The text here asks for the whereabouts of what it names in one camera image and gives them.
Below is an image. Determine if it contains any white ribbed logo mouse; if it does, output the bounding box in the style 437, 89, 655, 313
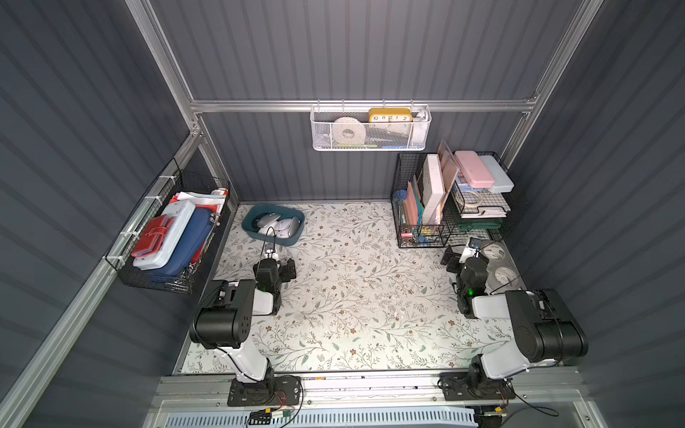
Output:
274, 217, 301, 239

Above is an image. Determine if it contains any silver grey slim mouse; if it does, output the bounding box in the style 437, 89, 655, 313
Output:
255, 212, 281, 231

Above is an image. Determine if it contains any teal plastic storage box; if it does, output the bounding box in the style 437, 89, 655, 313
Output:
241, 204, 305, 247

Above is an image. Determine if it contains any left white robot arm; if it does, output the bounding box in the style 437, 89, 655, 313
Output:
189, 259, 297, 384

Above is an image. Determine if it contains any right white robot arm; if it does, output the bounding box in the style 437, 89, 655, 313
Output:
441, 243, 589, 395

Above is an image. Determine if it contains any white upright box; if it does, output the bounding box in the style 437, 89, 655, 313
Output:
422, 154, 445, 225

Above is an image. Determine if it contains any clear tape roll far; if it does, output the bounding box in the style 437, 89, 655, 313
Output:
482, 242, 509, 263

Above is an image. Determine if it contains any clear tape roll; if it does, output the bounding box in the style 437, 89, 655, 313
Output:
482, 242, 509, 263
494, 267, 520, 289

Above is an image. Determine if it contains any clear tape roll near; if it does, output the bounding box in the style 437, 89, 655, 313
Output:
494, 267, 520, 289

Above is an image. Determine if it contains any light blue pencil case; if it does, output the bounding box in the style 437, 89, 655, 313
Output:
479, 155, 515, 194

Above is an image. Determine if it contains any pink pencil case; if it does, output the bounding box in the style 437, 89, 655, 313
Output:
454, 151, 495, 189

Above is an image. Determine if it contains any white plastic case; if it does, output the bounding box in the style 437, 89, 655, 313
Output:
133, 200, 196, 270

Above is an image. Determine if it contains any red pouch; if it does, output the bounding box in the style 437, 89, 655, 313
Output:
131, 215, 174, 259

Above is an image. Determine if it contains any white tape roll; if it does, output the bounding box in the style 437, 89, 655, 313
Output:
331, 117, 367, 146

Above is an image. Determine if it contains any white hanging mesh basket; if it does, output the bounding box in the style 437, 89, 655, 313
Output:
310, 103, 433, 152

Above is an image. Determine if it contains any yellow clock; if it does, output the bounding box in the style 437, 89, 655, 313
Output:
369, 108, 413, 123

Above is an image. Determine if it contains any black wire desk organizer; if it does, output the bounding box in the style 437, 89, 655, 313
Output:
391, 153, 529, 249

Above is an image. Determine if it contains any black wire side basket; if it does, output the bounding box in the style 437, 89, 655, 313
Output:
105, 160, 231, 295

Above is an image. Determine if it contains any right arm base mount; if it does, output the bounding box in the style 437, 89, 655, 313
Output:
437, 373, 516, 402

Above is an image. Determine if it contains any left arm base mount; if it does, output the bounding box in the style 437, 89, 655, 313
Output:
227, 376, 303, 408

